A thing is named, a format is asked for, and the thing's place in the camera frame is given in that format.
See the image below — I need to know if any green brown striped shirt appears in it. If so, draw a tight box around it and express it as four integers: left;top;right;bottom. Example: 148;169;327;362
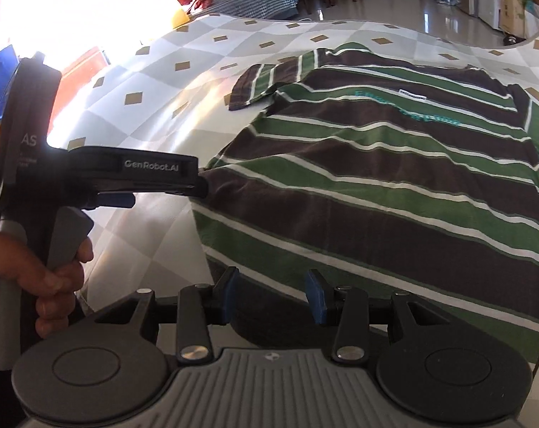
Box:
192;42;539;364

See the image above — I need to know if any person's left hand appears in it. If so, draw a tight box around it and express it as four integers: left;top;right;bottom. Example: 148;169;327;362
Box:
0;233;93;338

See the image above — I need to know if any checkered fabric sofa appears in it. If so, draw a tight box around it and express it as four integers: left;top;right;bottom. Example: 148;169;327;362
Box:
201;0;298;20

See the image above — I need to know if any black slippers pair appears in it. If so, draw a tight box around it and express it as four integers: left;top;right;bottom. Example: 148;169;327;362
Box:
503;34;525;46

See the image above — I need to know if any brown cardboard box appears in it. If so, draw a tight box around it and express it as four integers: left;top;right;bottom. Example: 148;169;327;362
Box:
499;0;526;39

